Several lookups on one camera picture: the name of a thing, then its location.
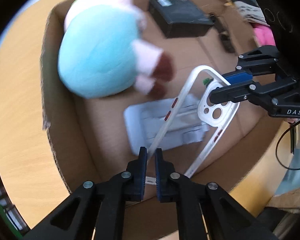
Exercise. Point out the pink strawberry bear plush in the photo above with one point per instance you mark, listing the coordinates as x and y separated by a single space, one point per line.
263 35

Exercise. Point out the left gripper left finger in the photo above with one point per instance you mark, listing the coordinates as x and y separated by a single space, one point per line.
95 211

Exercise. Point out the black charger box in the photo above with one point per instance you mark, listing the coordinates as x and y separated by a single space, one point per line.
179 18

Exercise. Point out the black sunglasses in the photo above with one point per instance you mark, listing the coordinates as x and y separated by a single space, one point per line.
223 33

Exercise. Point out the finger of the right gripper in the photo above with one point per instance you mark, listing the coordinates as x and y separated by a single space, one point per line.
241 91
257 62

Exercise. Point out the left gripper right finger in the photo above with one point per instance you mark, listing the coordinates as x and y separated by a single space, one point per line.
204 211

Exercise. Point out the beige printed cloth bag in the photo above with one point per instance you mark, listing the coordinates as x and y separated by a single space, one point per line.
250 11

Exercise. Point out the pink pig plush toy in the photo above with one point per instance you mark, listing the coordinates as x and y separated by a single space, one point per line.
102 52

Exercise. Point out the cardboard box tray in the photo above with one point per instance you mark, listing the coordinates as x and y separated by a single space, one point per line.
88 137

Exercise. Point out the clear white phone case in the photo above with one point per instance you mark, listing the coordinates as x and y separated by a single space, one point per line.
190 123

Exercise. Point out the person's right hand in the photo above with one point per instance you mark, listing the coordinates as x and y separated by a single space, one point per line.
292 120

